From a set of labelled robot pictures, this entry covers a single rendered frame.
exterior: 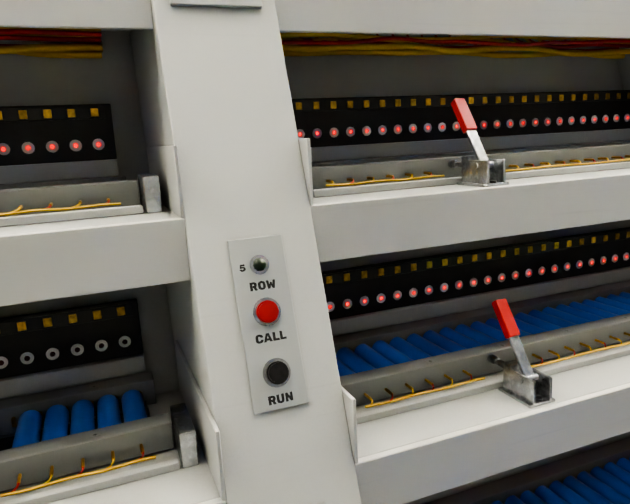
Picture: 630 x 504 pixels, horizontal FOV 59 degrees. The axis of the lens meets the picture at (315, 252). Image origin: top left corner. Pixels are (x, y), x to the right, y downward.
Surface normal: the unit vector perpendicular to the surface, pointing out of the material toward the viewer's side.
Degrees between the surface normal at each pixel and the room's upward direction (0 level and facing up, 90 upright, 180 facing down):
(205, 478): 19
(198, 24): 90
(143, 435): 109
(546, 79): 90
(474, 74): 90
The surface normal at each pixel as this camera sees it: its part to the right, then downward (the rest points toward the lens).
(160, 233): 0.37, 0.17
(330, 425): 0.33, -0.16
